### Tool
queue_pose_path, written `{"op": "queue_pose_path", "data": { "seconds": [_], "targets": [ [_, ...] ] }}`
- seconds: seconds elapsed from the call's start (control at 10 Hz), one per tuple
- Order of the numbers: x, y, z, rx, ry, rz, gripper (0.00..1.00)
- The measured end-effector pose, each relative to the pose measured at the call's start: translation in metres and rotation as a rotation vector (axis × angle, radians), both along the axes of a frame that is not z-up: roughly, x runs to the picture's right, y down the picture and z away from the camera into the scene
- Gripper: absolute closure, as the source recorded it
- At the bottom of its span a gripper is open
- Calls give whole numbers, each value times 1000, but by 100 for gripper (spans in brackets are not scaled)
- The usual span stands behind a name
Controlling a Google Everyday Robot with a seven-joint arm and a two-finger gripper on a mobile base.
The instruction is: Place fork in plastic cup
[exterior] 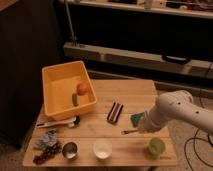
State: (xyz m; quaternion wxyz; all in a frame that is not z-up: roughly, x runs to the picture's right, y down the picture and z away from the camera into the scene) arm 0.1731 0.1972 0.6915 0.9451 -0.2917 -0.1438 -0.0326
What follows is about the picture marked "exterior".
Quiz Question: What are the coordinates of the black handle on shelf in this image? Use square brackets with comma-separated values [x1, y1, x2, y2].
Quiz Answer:
[162, 55, 191, 65]

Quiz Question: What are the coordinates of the green pepper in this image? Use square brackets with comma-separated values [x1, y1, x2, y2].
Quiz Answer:
[72, 93, 79, 107]

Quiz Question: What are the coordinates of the black cable on floor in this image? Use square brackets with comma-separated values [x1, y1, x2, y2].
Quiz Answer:
[184, 128, 213, 171]

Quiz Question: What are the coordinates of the brown striped sponge block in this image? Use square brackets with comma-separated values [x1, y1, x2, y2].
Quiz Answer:
[107, 102, 123, 124]

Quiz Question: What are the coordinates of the grey metal shelf rail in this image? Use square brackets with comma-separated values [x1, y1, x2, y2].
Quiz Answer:
[63, 42, 213, 79]

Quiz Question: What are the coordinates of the green sponge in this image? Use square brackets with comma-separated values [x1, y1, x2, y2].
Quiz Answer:
[130, 112, 144, 127]

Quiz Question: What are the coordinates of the green plastic cup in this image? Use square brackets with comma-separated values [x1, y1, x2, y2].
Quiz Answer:
[148, 138, 166, 156]

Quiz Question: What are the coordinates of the wooden table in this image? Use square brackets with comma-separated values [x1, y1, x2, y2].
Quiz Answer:
[22, 78, 179, 168]

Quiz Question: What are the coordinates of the dark grape bunch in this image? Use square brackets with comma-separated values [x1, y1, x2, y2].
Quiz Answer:
[33, 142, 62, 165]

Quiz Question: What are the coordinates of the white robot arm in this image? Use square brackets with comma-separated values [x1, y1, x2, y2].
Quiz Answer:
[138, 90, 213, 135]

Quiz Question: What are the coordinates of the orange fruit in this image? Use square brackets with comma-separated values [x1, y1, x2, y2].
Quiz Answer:
[77, 83, 88, 95]

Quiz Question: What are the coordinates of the yellow plastic bin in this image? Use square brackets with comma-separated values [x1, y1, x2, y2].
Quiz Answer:
[42, 61, 97, 120]

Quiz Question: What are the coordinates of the metal fork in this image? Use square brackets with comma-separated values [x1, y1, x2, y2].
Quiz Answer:
[121, 130, 138, 135]

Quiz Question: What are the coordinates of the small metal cup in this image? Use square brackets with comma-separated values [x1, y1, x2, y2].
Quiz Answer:
[62, 142, 78, 159]

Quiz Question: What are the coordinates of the white bowl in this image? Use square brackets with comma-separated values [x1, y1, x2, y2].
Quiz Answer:
[93, 139, 112, 159]

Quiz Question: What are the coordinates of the grey crumpled cloth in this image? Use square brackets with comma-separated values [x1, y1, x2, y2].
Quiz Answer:
[34, 130, 57, 149]

